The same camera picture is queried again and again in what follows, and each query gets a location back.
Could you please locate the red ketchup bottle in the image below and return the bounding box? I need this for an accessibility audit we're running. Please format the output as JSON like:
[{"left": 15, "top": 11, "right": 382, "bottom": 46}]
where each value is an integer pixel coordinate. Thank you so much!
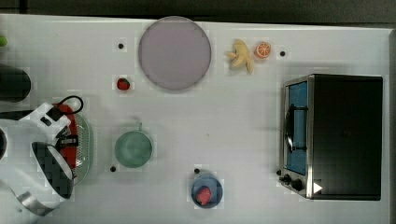
[{"left": 56, "top": 104, "right": 78, "bottom": 169}]

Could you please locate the peeled toy banana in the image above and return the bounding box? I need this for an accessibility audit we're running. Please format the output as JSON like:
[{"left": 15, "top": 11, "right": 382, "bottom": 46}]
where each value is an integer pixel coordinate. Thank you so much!
[{"left": 225, "top": 39, "right": 254, "bottom": 74}]

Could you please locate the orange slice toy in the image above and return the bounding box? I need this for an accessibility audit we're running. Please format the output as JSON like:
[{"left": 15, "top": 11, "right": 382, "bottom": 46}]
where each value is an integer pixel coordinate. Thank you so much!
[{"left": 254, "top": 42, "right": 272, "bottom": 59}]

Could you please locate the green mug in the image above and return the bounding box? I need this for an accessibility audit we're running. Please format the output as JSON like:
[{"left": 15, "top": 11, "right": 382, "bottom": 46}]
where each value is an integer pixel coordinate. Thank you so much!
[{"left": 114, "top": 121, "right": 154, "bottom": 169}]

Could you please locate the blue bowl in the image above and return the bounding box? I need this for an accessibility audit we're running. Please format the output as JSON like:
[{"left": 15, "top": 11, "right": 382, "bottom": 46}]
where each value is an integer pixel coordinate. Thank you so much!
[{"left": 191, "top": 175, "right": 223, "bottom": 209}]

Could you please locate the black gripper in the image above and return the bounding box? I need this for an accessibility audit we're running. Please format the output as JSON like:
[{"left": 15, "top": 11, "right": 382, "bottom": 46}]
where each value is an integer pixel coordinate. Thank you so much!
[{"left": 56, "top": 127, "right": 78, "bottom": 149}]

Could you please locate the green oval strainer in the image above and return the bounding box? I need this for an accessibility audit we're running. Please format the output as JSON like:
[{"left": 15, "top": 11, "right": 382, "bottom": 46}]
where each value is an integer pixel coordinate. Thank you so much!
[{"left": 74, "top": 114, "right": 92, "bottom": 186}]

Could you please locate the red fruit in bowl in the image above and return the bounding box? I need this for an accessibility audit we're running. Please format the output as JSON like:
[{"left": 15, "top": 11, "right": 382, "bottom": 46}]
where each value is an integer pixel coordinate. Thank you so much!
[{"left": 195, "top": 187, "right": 211, "bottom": 206}]

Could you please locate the green cylinder object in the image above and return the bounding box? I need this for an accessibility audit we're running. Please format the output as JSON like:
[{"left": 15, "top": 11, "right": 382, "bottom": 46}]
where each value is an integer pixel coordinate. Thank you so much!
[{"left": 0, "top": 36, "right": 7, "bottom": 48}]

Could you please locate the black toaster oven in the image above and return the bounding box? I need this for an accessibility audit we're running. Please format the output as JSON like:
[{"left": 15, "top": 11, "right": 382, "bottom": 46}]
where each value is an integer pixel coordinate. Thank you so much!
[{"left": 276, "top": 74, "right": 383, "bottom": 201}]

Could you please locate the grey round plate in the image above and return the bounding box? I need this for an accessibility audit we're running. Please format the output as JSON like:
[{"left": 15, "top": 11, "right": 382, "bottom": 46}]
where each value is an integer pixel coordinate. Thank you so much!
[{"left": 138, "top": 16, "right": 212, "bottom": 91}]

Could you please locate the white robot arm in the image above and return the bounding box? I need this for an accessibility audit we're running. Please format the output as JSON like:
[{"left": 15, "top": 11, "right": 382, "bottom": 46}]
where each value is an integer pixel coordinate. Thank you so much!
[{"left": 1, "top": 103, "right": 78, "bottom": 224}]

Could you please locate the black round pan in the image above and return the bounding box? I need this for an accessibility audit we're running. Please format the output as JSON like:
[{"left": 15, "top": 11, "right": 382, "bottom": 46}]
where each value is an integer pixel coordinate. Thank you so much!
[{"left": 0, "top": 64, "right": 32, "bottom": 103}]

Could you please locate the small red strawberry toy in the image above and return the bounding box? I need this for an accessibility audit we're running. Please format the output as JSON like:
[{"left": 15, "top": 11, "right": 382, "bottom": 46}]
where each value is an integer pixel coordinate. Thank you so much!
[{"left": 117, "top": 77, "right": 131, "bottom": 91}]

